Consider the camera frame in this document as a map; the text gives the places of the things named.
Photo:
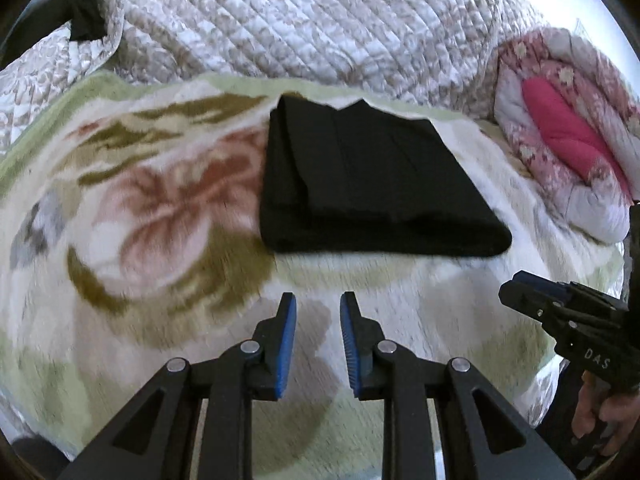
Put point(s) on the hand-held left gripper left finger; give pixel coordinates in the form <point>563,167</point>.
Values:
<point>285,345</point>

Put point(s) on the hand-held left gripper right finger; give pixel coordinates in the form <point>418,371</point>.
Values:
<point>350,345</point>

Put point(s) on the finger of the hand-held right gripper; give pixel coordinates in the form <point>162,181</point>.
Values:
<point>522,302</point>
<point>542,281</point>

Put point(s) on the black pants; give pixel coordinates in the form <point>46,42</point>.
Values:
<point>375,185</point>

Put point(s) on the person's right hand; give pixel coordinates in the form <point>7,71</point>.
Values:
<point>587,410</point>

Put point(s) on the pink floral comforter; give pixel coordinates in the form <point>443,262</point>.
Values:
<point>560,125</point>

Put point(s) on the cream floral fleece blanket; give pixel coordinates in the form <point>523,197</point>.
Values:
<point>150,210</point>

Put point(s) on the white quilted bedspread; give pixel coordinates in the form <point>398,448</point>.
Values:
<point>300,20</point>

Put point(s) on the dark cloth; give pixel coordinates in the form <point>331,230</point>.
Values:
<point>87,15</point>

